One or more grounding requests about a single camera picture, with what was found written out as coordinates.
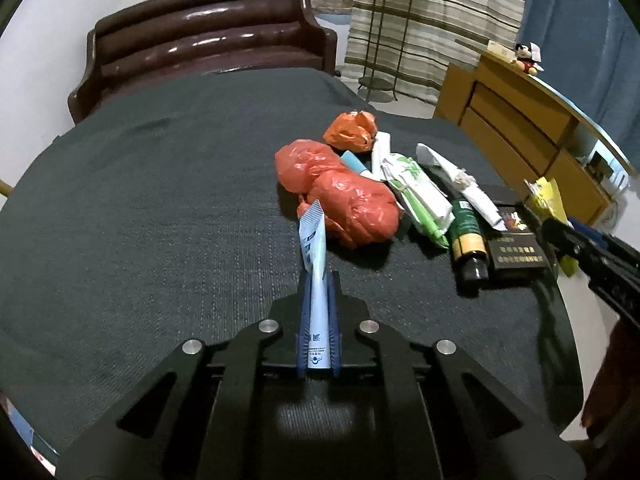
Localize white blue printed wrapper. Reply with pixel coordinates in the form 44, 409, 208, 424
298, 200, 331, 370

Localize yellow white paper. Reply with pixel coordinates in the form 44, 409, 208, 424
525, 177, 579, 278

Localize large red plastic bag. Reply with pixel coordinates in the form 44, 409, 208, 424
274, 139, 400, 248

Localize black cigarette carton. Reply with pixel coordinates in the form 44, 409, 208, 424
485, 185, 549, 276

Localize dark green yellow tube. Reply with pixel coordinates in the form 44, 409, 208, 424
449, 198, 488, 283

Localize wooden sideboard cabinet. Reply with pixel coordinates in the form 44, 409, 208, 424
434, 40, 637, 226

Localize green white tissue packet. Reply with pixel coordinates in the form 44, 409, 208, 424
381, 153, 454, 248

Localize light blue tube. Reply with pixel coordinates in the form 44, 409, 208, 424
341, 151, 381, 182

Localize white crumpled long wrapper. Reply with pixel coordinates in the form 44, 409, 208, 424
416, 143, 506, 232

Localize small orange plastic bag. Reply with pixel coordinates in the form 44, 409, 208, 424
322, 110, 378, 153

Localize dark grey tablecloth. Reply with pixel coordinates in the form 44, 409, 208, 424
1, 68, 582, 451

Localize mickey mouse plush toy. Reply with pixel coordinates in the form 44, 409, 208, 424
513, 42, 544, 76

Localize blue curtain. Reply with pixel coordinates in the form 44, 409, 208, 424
518, 0, 639, 166

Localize beige box on cabinet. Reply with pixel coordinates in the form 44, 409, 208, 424
486, 40, 516, 64

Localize striped curtain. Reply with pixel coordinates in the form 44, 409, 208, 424
342, 0, 526, 103

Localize dark brown leather sofa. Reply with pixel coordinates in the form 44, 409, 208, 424
67, 0, 337, 122

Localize black metal plant stand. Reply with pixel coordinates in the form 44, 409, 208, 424
358, 0, 413, 102

